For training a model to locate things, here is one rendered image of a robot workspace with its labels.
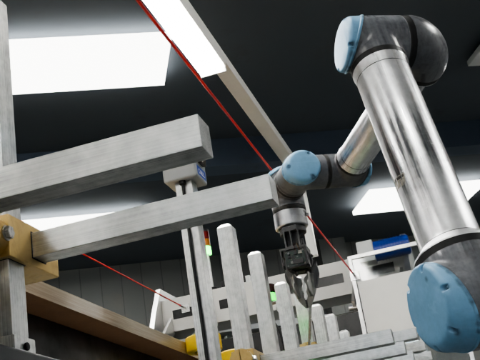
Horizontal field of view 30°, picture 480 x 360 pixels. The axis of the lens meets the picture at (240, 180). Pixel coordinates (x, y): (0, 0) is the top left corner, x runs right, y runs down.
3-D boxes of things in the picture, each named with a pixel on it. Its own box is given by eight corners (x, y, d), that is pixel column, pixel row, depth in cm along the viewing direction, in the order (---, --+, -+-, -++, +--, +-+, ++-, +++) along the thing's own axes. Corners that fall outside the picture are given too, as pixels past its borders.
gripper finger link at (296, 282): (291, 306, 230) (286, 272, 233) (297, 311, 235) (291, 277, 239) (303, 304, 229) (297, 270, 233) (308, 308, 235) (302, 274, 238)
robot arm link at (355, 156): (460, 3, 186) (356, 158, 245) (405, 3, 183) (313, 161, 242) (475, 48, 181) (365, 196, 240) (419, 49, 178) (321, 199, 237)
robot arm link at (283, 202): (270, 164, 240) (261, 178, 249) (278, 207, 236) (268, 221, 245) (303, 162, 243) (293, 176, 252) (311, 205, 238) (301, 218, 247)
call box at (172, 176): (208, 188, 182) (203, 153, 185) (197, 178, 176) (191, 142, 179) (176, 196, 184) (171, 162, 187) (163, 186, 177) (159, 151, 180)
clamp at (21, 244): (63, 276, 108) (61, 237, 110) (6, 250, 96) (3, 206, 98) (18, 287, 109) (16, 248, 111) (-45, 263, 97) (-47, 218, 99)
